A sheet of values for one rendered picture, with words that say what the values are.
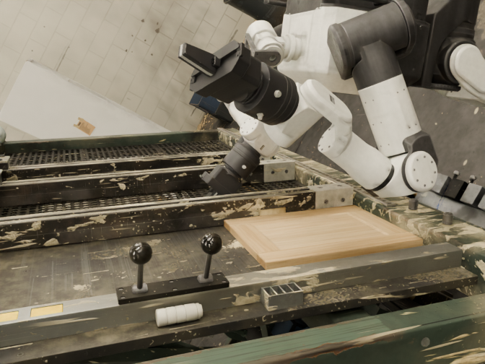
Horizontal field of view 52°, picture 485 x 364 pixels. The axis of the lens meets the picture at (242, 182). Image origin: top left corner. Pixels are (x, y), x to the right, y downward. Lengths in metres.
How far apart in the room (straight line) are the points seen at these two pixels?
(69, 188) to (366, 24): 1.08
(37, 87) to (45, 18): 1.54
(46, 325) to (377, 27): 0.79
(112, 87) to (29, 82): 1.62
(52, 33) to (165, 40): 1.28
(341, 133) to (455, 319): 0.35
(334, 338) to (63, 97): 4.28
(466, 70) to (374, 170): 0.51
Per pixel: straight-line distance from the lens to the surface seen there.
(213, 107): 5.39
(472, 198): 1.42
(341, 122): 0.89
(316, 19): 1.16
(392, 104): 1.00
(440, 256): 1.16
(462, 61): 1.37
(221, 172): 1.40
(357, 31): 1.00
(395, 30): 1.02
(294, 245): 1.20
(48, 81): 4.84
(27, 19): 6.25
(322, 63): 1.12
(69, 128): 4.88
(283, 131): 0.88
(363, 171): 0.95
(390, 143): 1.01
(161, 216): 1.32
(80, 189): 1.70
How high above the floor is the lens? 1.78
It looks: 23 degrees down
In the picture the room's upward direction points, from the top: 63 degrees counter-clockwise
